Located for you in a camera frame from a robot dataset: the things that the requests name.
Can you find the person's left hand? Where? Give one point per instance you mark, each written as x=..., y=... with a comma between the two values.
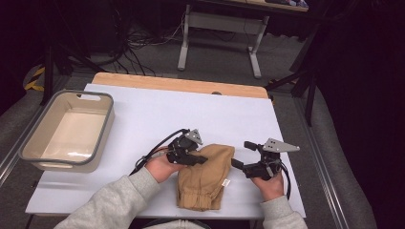
x=162, y=168

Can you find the black metal stand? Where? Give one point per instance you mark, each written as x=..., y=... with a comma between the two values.
x=310, y=98

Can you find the white desk frame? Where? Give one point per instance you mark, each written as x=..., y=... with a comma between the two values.
x=223, y=22

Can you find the white table cover sheet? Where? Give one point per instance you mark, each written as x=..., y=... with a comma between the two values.
x=197, y=111

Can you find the aluminium floor rail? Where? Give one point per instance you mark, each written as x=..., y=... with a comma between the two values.
x=321, y=165
x=12, y=152

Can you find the person's right hand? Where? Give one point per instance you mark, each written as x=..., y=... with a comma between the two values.
x=270, y=189

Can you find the yellow black hazard tape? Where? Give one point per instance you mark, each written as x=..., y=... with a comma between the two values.
x=38, y=72

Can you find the tan pants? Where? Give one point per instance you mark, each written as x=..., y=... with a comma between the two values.
x=203, y=181

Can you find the beige basket with grey rim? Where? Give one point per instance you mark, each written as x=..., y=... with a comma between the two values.
x=73, y=133

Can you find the colourful object on desk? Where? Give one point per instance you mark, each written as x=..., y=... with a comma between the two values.
x=296, y=3

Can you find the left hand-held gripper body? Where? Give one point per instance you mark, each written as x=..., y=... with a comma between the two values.
x=183, y=148

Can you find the black tripod stand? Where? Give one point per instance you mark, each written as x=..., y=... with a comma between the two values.
x=48, y=73

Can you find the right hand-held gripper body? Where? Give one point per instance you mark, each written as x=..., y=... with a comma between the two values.
x=270, y=159

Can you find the person's torso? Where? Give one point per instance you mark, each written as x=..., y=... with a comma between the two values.
x=175, y=224

